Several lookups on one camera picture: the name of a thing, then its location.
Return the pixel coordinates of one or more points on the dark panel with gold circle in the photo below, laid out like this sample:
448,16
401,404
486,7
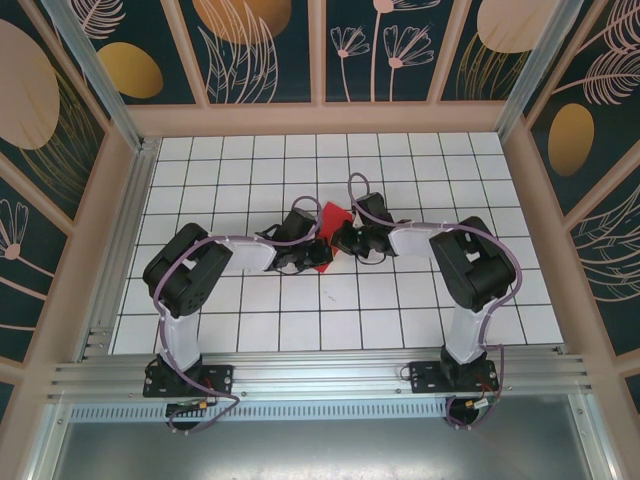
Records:
240,30

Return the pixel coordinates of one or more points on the aluminium side rail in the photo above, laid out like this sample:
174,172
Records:
120,240

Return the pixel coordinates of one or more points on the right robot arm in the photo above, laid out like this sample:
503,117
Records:
467,335

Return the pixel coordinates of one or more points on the grey metal sheet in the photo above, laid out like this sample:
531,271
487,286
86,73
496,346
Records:
320,450

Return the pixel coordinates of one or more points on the dark panel with gold oval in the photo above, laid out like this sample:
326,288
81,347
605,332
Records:
130,70

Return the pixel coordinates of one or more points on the dark panel with single flower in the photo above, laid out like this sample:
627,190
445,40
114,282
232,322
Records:
20,280

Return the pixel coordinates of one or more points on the dark panel with pink leaves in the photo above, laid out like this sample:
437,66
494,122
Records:
610,250

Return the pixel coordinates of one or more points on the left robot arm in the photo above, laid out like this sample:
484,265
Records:
177,340

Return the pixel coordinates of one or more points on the dark panel, large pink circle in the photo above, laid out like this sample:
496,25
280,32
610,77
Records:
30,100

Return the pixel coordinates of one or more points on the dark panel with pink circle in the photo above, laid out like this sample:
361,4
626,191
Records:
500,30

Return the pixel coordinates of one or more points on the aluminium mounting rail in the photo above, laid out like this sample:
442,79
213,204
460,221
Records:
320,375

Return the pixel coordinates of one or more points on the dark panel with pink flowers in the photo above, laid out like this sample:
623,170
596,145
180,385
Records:
360,50

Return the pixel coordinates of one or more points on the dark panel, gold oval, feather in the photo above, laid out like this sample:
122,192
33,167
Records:
570,140

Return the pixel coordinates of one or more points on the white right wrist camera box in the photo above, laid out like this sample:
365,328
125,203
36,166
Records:
357,220

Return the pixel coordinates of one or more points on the aluminium frame upright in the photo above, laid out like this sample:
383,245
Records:
45,450
597,440

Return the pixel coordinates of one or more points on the aluminium corner post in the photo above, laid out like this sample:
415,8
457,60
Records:
540,60
90,65

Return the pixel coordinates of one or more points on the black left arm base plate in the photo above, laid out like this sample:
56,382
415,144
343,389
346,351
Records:
220,380

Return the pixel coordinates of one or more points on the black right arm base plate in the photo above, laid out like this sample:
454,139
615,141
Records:
425,377

